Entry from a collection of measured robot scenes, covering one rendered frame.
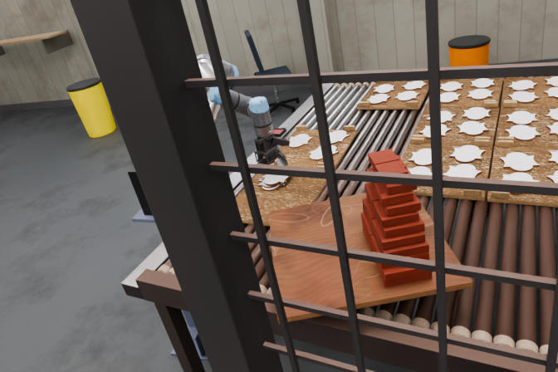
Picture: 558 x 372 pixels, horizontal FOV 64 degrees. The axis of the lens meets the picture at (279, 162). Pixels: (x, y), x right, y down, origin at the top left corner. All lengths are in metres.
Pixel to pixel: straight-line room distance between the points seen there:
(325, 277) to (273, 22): 4.92
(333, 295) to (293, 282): 0.12
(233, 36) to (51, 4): 2.92
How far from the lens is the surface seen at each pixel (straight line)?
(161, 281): 1.60
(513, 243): 1.58
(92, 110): 6.15
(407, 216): 1.18
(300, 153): 2.18
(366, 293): 1.22
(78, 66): 7.84
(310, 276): 1.29
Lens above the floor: 1.90
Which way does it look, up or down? 27 degrees down
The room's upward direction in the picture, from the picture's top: 12 degrees counter-clockwise
